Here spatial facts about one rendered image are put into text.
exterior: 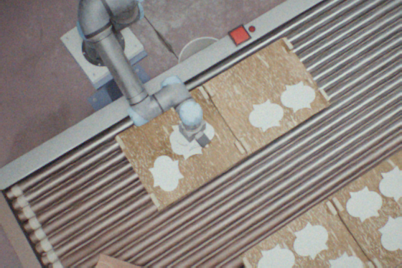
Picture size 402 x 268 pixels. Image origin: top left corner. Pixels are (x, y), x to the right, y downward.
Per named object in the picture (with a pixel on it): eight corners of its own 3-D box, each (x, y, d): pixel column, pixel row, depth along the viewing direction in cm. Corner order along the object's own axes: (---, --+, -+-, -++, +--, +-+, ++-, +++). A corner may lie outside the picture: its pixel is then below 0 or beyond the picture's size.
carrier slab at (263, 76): (202, 85, 217) (202, 85, 215) (283, 38, 223) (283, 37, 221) (248, 156, 209) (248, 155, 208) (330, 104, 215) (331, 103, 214)
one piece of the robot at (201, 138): (197, 146, 185) (197, 154, 201) (215, 129, 187) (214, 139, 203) (174, 122, 187) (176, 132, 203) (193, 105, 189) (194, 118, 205)
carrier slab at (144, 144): (115, 137, 211) (114, 136, 209) (200, 86, 217) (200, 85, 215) (159, 211, 203) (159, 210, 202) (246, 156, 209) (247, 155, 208)
